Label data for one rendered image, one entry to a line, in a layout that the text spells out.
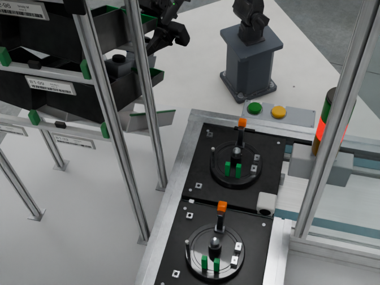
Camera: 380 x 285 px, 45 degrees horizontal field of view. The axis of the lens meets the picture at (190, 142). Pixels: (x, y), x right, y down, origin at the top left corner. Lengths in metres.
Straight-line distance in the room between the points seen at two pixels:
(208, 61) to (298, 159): 0.80
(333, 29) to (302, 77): 1.60
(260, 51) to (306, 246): 0.58
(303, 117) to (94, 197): 0.65
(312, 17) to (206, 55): 1.68
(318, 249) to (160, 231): 0.39
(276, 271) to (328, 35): 2.23
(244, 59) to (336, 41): 1.78
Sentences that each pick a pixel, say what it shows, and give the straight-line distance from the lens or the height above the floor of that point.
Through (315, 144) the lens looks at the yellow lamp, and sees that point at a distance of 0.91.
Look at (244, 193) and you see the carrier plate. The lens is 1.21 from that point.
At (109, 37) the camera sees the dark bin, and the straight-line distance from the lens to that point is 0.88.
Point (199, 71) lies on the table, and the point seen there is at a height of 0.86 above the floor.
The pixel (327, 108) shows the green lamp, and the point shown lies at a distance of 0.83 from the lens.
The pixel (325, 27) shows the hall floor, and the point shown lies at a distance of 3.22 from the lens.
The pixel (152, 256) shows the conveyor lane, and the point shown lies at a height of 0.95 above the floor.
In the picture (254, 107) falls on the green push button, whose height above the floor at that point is 0.97.
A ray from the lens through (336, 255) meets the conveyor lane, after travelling 1.23.
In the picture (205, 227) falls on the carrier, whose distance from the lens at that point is 1.14.
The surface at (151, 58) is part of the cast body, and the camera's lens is 1.12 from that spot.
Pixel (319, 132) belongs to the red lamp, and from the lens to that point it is 0.88.
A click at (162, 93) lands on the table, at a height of 0.86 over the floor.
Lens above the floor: 2.01
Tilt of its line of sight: 53 degrees down
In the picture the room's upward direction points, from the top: 5 degrees counter-clockwise
